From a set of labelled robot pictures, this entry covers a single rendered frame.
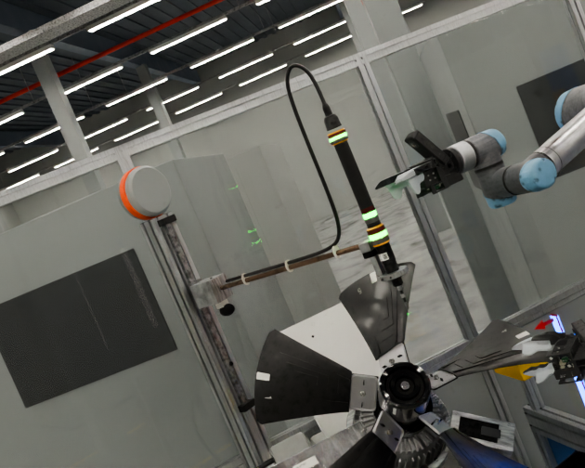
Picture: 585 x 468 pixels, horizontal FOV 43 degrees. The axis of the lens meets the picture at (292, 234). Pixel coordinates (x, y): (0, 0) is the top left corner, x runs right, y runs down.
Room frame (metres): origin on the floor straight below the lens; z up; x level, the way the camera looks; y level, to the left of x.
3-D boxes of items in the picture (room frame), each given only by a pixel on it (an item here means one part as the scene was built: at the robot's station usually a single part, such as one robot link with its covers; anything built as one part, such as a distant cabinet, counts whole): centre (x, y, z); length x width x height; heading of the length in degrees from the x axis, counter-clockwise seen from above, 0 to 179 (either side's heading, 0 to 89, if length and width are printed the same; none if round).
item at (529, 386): (2.11, -0.47, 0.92); 0.03 x 0.03 x 0.12; 14
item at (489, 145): (1.89, -0.53, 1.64); 0.11 x 0.08 x 0.09; 113
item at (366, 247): (1.74, -0.18, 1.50); 0.09 x 0.07 x 0.10; 49
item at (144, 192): (2.21, 0.36, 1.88); 0.17 x 0.15 x 0.16; 104
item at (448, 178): (1.83, -0.38, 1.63); 0.12 x 0.08 x 0.09; 113
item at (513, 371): (2.11, -0.47, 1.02); 0.16 x 0.10 x 0.11; 14
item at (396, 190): (1.82, -0.27, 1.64); 0.09 x 0.03 x 0.06; 92
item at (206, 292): (2.15, 0.29, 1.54); 0.10 x 0.07 x 0.08; 49
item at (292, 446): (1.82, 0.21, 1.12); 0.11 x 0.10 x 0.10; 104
